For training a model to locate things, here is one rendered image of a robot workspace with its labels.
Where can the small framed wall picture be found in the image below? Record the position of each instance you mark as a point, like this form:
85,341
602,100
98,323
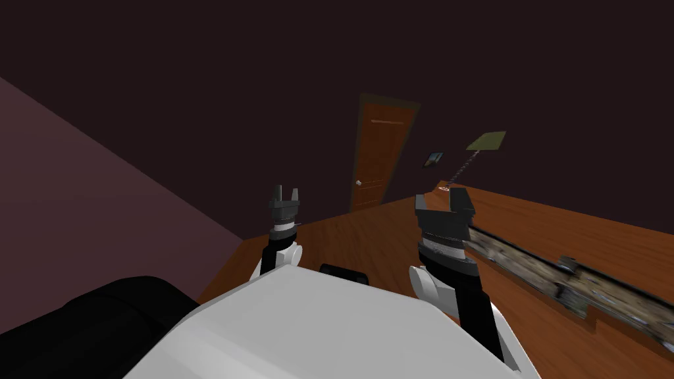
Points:
434,159

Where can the brown wooden door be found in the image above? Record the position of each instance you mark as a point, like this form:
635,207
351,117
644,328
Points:
382,152

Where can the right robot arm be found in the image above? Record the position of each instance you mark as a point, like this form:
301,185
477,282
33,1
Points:
471,300

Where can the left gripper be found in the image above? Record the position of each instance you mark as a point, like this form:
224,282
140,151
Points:
285,209

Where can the olive shade floor lamp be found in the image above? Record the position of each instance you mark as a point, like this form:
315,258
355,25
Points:
485,141

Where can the mottled grey long strip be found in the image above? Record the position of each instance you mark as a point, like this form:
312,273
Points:
568,281

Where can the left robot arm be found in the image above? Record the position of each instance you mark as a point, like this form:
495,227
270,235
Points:
79,326

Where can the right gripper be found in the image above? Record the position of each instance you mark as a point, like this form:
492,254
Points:
445,225

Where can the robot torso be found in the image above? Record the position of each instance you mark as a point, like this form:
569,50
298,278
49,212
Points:
316,326

